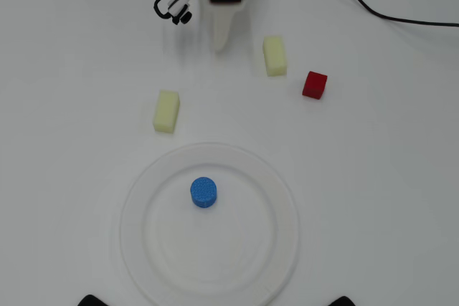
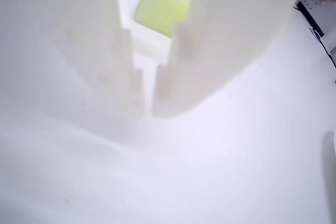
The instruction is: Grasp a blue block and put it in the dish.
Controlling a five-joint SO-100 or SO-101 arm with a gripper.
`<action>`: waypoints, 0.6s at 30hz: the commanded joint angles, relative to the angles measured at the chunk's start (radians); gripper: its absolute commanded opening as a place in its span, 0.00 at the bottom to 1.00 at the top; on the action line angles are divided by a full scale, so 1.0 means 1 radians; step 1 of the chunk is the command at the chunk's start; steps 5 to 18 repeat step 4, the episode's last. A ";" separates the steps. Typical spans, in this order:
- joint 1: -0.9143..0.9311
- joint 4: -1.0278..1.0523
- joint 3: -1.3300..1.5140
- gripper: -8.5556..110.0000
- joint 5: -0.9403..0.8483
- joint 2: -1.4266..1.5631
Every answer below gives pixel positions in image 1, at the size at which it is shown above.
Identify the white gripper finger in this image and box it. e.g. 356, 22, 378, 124
205, 0, 243, 52

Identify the blue ribbed foam cylinder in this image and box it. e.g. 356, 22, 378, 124
189, 176, 219, 209

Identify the pale yellow foam block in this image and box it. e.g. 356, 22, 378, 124
152, 90, 181, 134
262, 35, 288, 77

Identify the red foam cube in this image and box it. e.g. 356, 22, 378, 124
301, 70, 328, 100

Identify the white paper plate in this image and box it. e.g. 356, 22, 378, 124
118, 141, 301, 306

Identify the black stand foot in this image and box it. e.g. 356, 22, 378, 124
328, 295, 361, 306

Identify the white wrist camera black lens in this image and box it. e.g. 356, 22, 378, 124
166, 0, 193, 27

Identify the black camera cable loop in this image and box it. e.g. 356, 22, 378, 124
153, 0, 179, 20

